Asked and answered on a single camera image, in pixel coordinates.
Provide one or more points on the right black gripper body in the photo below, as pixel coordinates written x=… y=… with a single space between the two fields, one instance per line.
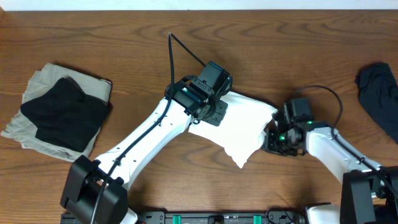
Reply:
x=273 y=144

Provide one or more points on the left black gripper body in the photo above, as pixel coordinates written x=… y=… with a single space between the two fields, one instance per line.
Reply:
x=218 y=113

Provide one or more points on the white t-shirt with logo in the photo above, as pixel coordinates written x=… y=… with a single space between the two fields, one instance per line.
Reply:
x=241 y=132

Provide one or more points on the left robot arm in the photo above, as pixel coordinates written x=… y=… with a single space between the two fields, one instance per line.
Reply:
x=97 y=191

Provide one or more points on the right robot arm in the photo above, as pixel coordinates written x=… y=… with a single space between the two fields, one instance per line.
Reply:
x=369 y=190

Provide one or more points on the crumpled black garment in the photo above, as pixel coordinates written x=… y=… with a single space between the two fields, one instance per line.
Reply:
x=378 y=96

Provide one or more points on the folded black garment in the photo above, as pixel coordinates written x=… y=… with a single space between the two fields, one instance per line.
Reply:
x=66 y=116

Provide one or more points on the folded beige garment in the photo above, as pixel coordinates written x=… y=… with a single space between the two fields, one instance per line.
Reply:
x=23 y=131

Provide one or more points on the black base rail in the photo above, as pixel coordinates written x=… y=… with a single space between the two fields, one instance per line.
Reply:
x=269 y=217

